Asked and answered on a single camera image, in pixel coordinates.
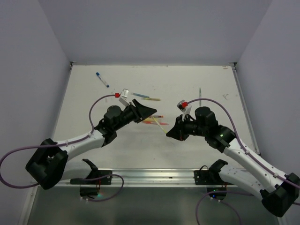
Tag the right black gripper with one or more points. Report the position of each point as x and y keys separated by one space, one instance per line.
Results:
x=177 y=131

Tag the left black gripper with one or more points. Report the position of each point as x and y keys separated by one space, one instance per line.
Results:
x=144 y=112

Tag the yellow thin pen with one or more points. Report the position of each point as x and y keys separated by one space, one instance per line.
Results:
x=160 y=125

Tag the green thin pen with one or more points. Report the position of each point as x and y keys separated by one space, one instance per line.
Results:
x=200 y=96

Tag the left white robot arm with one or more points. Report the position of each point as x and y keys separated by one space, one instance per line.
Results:
x=49 y=161

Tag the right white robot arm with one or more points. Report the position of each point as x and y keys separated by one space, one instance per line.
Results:
x=276 y=189

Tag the yellow gold highlighter pen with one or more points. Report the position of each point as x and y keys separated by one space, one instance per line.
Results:
x=151 y=99

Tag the blue highlighter pen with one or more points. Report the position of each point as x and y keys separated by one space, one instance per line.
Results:
x=139 y=95

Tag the blue white marker pen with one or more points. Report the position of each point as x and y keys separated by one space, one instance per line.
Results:
x=102 y=80

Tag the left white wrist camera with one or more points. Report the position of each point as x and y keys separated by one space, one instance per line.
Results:
x=124 y=97

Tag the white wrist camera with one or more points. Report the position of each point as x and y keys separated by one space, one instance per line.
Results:
x=124 y=97
x=185 y=108

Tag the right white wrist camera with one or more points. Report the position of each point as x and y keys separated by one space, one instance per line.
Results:
x=185 y=108

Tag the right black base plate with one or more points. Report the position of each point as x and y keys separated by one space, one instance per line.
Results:
x=207 y=177

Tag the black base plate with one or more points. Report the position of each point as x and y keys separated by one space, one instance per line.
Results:
x=207 y=177
x=95 y=177

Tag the aluminium front rail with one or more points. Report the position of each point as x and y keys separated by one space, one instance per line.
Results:
x=154 y=177

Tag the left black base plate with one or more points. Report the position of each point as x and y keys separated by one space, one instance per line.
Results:
x=95 y=177

